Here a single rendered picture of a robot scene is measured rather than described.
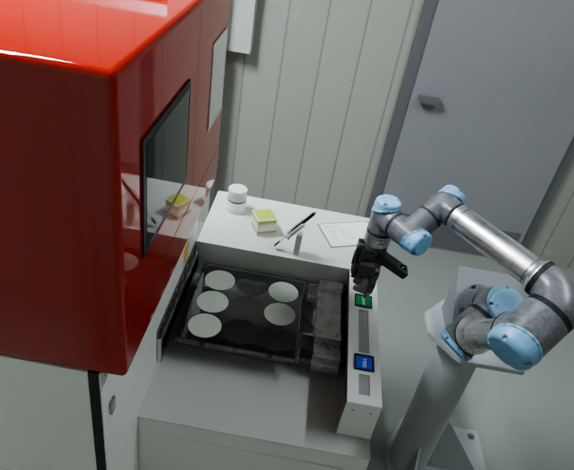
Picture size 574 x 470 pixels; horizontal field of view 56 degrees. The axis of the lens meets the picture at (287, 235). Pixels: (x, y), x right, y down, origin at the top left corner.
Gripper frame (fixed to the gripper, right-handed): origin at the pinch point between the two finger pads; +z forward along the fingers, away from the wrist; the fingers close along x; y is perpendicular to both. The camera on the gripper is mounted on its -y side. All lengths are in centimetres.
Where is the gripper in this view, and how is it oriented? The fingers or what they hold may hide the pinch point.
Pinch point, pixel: (367, 295)
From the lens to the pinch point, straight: 173.9
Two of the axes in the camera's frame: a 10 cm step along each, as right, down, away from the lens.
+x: -1.1, 5.6, -8.2
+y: -9.8, -1.8, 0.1
